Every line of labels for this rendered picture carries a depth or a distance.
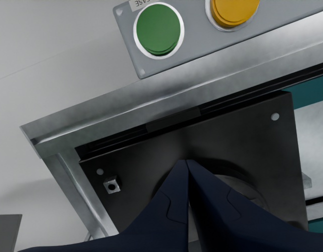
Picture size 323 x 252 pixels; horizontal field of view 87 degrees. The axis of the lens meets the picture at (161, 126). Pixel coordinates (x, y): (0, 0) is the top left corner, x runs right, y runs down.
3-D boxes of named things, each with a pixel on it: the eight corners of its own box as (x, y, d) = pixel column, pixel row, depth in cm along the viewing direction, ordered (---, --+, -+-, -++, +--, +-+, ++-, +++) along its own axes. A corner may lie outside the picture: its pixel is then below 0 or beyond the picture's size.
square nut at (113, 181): (105, 178, 20) (102, 183, 19) (117, 174, 20) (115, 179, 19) (111, 188, 21) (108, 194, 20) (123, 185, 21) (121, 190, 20)
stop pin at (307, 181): (279, 163, 24) (301, 181, 20) (288, 161, 24) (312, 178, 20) (281, 171, 25) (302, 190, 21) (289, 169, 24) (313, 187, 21)
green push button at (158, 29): (132, 20, 17) (128, 14, 15) (171, 3, 16) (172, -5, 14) (147, 61, 18) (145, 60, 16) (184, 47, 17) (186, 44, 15)
